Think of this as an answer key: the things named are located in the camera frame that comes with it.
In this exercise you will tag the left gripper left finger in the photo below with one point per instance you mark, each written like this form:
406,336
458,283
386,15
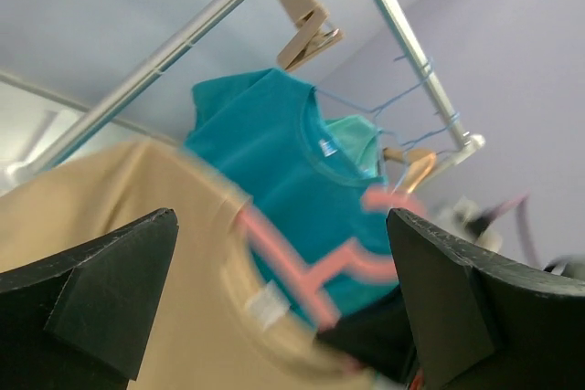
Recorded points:
81,318

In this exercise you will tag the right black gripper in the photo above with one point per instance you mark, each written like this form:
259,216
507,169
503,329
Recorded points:
379,337

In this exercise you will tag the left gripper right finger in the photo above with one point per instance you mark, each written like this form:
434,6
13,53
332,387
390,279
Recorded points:
483,321

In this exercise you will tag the pink plastic hanger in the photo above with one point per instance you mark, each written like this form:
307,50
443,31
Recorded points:
322,277

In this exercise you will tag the beige t shirt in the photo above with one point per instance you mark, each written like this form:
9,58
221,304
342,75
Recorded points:
216,326

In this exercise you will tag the wooden hanger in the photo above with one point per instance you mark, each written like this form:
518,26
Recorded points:
419,162

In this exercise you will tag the light green t shirt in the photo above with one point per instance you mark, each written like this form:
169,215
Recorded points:
357,136

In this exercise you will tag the teal t shirt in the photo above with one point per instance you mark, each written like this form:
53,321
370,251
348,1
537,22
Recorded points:
263,130

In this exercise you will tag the beige clip hanger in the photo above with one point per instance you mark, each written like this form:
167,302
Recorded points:
314,33

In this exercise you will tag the silver clothes rack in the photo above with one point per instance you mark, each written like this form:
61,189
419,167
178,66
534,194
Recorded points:
85,73

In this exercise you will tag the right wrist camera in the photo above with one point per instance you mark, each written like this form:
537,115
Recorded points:
468,221

